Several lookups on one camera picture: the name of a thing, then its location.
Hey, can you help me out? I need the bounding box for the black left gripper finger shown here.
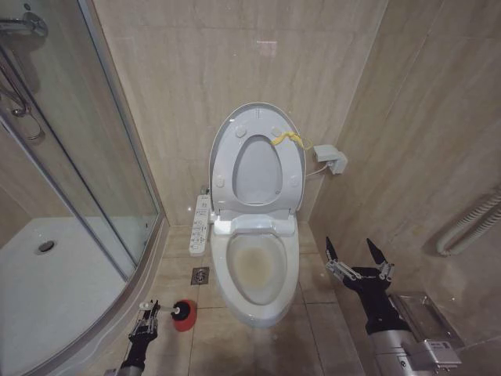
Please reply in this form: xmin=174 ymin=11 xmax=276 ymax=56
xmin=143 ymin=298 xmax=161 ymax=338
xmin=129 ymin=307 xmax=153 ymax=340

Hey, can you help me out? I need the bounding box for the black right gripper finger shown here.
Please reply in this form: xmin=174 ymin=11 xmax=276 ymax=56
xmin=325 ymin=236 xmax=354 ymax=280
xmin=366 ymin=237 xmax=393 ymax=281

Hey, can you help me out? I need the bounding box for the white-handled toilet brush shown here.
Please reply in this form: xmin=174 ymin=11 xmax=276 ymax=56
xmin=139 ymin=298 xmax=197 ymax=319

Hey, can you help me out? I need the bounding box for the white toilet bowl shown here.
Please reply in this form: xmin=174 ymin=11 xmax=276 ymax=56
xmin=209 ymin=213 xmax=301 ymax=320

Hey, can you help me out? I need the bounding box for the white toilet lid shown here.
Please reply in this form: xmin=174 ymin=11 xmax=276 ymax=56
xmin=207 ymin=102 xmax=311 ymax=221

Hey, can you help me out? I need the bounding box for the white toilet seat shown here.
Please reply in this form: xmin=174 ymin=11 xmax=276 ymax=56
xmin=211 ymin=112 xmax=308 ymax=220

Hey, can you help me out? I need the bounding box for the metal floor drain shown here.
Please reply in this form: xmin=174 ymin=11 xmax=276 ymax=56
xmin=191 ymin=266 xmax=211 ymax=286

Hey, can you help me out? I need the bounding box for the white bidet control panel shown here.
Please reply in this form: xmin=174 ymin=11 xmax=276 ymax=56
xmin=189 ymin=193 xmax=213 ymax=258

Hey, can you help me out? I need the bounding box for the white shower tray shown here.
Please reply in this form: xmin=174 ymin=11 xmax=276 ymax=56
xmin=0 ymin=216 xmax=170 ymax=376

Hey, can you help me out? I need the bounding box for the chrome shower fixture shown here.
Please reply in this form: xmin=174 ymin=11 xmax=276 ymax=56
xmin=0 ymin=10 xmax=51 ymax=141

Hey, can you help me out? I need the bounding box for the white power cable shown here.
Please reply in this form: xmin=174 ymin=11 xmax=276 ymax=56
xmin=305 ymin=161 xmax=334 ymax=178

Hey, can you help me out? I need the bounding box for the white ribbed wall rail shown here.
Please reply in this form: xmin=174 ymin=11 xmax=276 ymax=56
xmin=435 ymin=185 xmax=501 ymax=258

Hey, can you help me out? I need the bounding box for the grey wall power box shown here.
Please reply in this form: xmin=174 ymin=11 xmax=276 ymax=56
xmin=312 ymin=144 xmax=348 ymax=176

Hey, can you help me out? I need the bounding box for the yellow strap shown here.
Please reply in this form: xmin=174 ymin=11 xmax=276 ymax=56
xmin=270 ymin=131 xmax=315 ymax=151

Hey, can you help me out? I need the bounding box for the curved glass shower enclosure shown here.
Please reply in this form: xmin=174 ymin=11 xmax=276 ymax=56
xmin=0 ymin=0 xmax=162 ymax=284

